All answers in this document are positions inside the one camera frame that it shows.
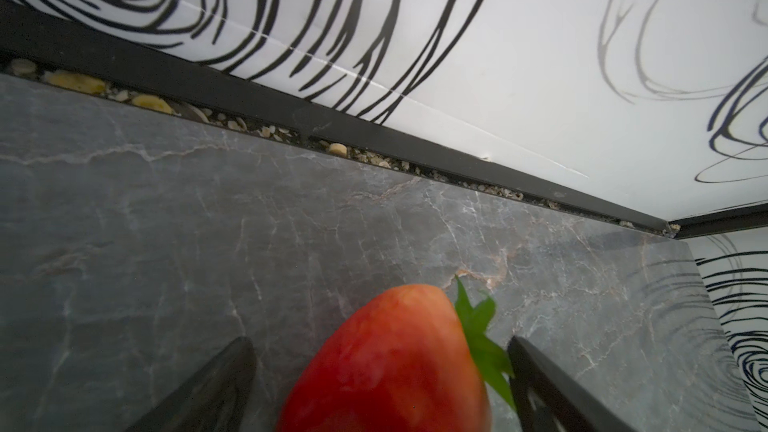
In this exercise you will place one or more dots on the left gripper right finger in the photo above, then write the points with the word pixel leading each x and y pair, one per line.
pixel 548 399

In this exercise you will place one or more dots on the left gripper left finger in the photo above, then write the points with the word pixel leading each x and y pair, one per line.
pixel 213 399

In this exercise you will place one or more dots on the red strawberry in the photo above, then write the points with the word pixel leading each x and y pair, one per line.
pixel 410 359

